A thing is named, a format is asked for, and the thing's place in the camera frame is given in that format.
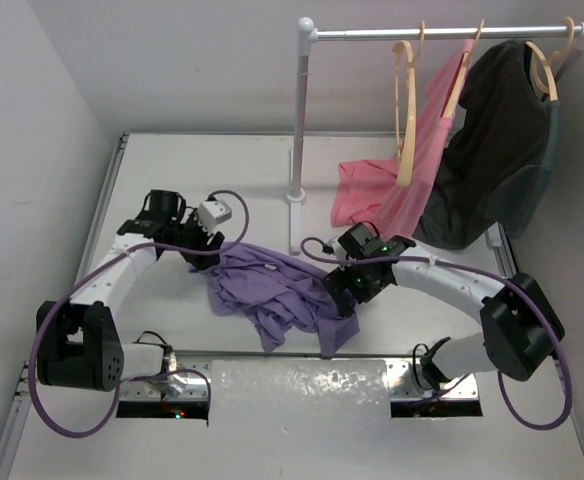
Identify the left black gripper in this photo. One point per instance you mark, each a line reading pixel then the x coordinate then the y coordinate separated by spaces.
pixel 192 219

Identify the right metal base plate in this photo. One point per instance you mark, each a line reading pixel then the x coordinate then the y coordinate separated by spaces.
pixel 403 387

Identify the silver clothes rack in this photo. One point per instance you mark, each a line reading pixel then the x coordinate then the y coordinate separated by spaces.
pixel 308 35

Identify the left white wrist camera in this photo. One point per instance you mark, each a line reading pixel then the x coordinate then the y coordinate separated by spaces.
pixel 212 213

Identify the dark grey t shirt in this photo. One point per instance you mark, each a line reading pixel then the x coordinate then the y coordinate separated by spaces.
pixel 498 166

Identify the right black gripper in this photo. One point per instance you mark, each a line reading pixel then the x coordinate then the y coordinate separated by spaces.
pixel 338 281

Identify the pink t shirt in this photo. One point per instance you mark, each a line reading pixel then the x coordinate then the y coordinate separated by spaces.
pixel 367 190

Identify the wooden hanger holding pink shirt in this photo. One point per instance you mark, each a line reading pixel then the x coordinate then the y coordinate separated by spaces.
pixel 464 67

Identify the aluminium table frame rail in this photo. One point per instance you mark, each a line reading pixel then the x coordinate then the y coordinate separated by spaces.
pixel 20 406

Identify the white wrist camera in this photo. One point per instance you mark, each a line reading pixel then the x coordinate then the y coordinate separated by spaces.
pixel 212 213
pixel 338 252

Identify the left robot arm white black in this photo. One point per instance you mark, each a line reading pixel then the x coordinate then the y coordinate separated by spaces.
pixel 80 346

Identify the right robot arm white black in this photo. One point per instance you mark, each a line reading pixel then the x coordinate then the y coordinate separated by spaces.
pixel 517 324

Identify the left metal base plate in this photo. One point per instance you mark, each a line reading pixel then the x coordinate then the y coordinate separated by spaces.
pixel 190 384

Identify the purple t shirt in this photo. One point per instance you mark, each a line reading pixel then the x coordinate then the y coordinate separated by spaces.
pixel 276 293

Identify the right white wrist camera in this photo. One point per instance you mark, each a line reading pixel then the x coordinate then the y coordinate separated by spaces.
pixel 338 252

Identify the metal base plate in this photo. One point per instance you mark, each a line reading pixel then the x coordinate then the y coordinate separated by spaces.
pixel 403 387
pixel 190 384

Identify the wooden hanger holding dark shirt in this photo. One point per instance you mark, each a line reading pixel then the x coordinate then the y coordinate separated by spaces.
pixel 541 66

